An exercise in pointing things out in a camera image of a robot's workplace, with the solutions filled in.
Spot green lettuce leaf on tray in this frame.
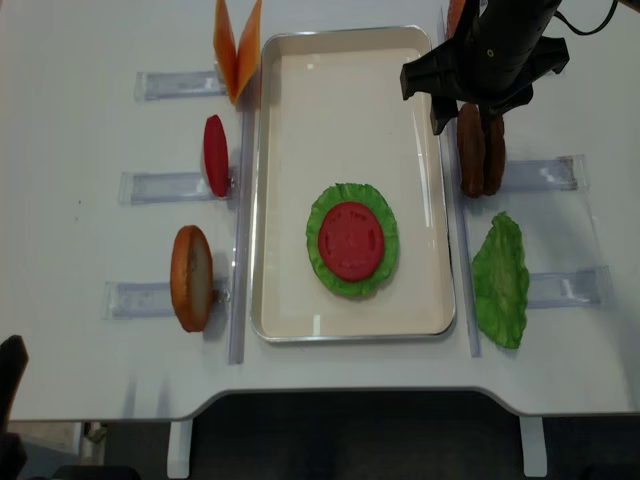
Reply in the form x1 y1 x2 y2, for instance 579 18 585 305
306 183 399 297

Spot clear long rail right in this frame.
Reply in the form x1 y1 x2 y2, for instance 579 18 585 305
440 120 481 359

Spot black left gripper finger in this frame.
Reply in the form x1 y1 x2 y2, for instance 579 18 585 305
430 96 457 135

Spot upright red tomato slice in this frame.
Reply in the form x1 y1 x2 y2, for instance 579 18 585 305
203 115 230 198

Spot brown meat patty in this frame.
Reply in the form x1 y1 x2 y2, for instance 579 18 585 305
457 103 485 198
483 116 506 196

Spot red tomato slice on tray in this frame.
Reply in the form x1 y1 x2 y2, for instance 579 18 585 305
317 202 385 282

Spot clear holder top left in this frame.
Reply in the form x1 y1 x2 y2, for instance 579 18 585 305
134 71 227 102

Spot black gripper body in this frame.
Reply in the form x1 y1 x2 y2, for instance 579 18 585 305
400 0 570 116

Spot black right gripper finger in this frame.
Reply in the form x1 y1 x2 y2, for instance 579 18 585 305
478 105 494 165

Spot upright bun half left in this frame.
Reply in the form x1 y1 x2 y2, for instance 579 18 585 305
170 225 214 332

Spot beige metal-rimmed tray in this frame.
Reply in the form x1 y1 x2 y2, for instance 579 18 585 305
249 26 456 343

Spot upright green lettuce leaf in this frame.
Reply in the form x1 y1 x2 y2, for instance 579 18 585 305
472 212 530 349

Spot clear long rail left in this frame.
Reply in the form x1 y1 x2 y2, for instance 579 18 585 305
228 101 256 365

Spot orange cheese slice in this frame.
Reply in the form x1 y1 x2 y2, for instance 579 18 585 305
213 0 237 105
233 0 262 104

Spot white table leg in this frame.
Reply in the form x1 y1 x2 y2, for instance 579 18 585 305
166 419 193 479
519 416 548 478

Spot clear holder middle right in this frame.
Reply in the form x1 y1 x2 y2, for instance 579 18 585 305
501 155 590 193

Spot dark chair part left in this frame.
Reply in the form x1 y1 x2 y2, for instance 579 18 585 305
0 335 29 480

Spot clear long rail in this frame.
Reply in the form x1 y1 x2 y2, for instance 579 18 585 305
228 101 256 365
440 120 481 359

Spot clear holder middle left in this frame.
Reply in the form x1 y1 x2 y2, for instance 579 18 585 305
118 172 217 206

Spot white table leg left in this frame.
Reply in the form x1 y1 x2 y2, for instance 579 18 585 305
166 419 193 479

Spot clear holder bottom left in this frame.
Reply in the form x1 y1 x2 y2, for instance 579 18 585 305
102 277 233 321

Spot clear holder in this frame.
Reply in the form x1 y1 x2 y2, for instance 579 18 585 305
528 266 611 309
501 155 590 193
102 277 233 321
118 172 217 206
134 71 227 102

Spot white table leg right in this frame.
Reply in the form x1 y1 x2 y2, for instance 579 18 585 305
519 416 548 478

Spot right orange cheese slice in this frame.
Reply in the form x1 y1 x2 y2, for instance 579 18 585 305
233 0 262 104

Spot left orange cheese slice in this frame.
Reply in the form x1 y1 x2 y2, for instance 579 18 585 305
213 0 237 105

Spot clear holder bottom right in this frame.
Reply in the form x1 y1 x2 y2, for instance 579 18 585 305
528 266 611 309

